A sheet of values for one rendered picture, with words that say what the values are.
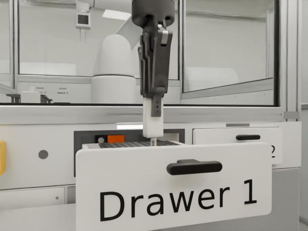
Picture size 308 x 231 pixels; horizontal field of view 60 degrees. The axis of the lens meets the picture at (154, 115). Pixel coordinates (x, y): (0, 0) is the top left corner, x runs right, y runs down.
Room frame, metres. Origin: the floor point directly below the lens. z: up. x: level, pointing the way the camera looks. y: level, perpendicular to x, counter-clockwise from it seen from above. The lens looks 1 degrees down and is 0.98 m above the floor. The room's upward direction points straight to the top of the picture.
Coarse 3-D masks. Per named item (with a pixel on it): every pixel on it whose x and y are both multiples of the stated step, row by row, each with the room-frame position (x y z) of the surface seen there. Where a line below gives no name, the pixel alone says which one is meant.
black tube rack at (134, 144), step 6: (102, 144) 0.63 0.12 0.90; (108, 144) 0.62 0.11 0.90; (114, 144) 0.62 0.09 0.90; (120, 144) 0.62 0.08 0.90; (126, 144) 0.62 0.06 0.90; (132, 144) 0.62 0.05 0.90; (138, 144) 0.62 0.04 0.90; (144, 144) 0.62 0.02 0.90; (162, 144) 0.62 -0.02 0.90; (168, 144) 0.62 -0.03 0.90; (174, 144) 0.62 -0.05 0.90
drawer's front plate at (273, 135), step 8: (216, 128) 0.76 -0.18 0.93; (224, 128) 0.76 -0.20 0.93; (232, 128) 0.76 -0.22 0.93; (240, 128) 0.76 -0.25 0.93; (248, 128) 0.77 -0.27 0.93; (256, 128) 0.78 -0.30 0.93; (264, 128) 0.79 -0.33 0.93; (272, 128) 0.80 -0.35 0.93; (280, 128) 0.80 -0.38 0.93; (200, 136) 0.73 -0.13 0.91; (208, 136) 0.73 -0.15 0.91; (216, 136) 0.74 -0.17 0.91; (224, 136) 0.75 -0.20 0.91; (232, 136) 0.76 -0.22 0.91; (264, 136) 0.79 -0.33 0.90; (272, 136) 0.80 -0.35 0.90; (280, 136) 0.80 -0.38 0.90; (272, 144) 0.80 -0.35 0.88; (280, 144) 0.80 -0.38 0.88; (280, 152) 0.80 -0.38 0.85; (272, 160) 0.80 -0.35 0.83; (280, 160) 0.80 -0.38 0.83
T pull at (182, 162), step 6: (180, 162) 0.35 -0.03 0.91; (186, 162) 0.34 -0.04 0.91; (192, 162) 0.34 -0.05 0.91; (198, 162) 0.34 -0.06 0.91; (204, 162) 0.34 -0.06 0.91; (210, 162) 0.34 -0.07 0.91; (216, 162) 0.34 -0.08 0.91; (168, 168) 0.32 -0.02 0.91; (174, 168) 0.32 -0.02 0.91; (180, 168) 0.33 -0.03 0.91; (186, 168) 0.33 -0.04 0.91; (192, 168) 0.33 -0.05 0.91; (198, 168) 0.33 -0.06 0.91; (204, 168) 0.34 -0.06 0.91; (210, 168) 0.34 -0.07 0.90; (216, 168) 0.34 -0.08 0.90; (174, 174) 0.32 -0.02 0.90; (180, 174) 0.33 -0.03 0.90; (186, 174) 0.33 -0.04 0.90
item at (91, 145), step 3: (171, 141) 0.74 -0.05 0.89; (174, 141) 0.74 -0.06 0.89; (84, 144) 0.66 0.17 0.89; (87, 144) 0.67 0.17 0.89; (90, 144) 0.67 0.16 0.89; (93, 144) 0.68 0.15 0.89; (96, 144) 0.68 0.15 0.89; (180, 144) 0.68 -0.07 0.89; (183, 144) 0.66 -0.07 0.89; (186, 144) 0.66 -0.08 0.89; (84, 147) 0.61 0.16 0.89; (87, 147) 0.61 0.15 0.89; (90, 147) 0.67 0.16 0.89; (93, 147) 0.68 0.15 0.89; (96, 147) 0.68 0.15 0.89; (99, 147) 0.68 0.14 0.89
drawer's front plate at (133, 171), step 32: (96, 160) 0.33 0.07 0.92; (128, 160) 0.34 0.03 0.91; (160, 160) 0.36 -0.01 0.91; (224, 160) 0.38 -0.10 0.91; (256, 160) 0.40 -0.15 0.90; (96, 192) 0.33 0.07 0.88; (128, 192) 0.34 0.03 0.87; (160, 192) 0.36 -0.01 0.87; (224, 192) 0.38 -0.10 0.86; (256, 192) 0.40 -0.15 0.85; (96, 224) 0.33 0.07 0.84; (128, 224) 0.34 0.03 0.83; (160, 224) 0.36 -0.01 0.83; (192, 224) 0.37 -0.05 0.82
